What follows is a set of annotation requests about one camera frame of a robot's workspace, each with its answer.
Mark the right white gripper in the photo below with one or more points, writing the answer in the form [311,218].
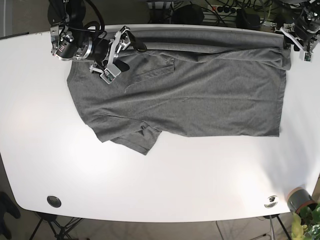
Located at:
[111,67]

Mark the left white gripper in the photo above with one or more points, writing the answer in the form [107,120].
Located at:
[303,38]

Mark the grey T-shirt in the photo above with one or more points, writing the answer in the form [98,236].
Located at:
[193,83]

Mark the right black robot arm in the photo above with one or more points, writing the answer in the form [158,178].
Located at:
[77,32]

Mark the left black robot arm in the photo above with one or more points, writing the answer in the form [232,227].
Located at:
[299,22]

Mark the white power strip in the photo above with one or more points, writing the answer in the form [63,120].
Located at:
[224,10]

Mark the grey plant pot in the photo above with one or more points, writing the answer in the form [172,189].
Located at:
[299,198]

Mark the silver table grommet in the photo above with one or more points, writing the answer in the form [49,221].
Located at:
[271,202]

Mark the black table grommet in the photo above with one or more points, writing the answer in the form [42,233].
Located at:
[54,201]

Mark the green potted plant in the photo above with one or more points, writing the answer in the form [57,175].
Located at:
[306,224]

